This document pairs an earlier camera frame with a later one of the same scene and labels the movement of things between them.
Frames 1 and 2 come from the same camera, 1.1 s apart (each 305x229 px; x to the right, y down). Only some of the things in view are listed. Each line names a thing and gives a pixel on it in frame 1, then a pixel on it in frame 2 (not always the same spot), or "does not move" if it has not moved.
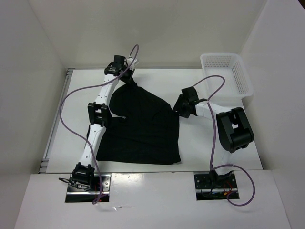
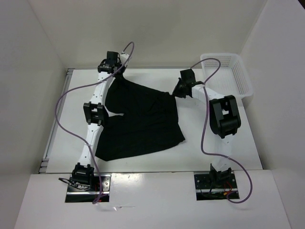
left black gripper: [129, 78] -> [123, 69]
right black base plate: [215, 185] does not move
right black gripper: [177, 107] -> [176, 92]
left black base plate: [76, 194] does not move
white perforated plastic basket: [237, 84] does not move
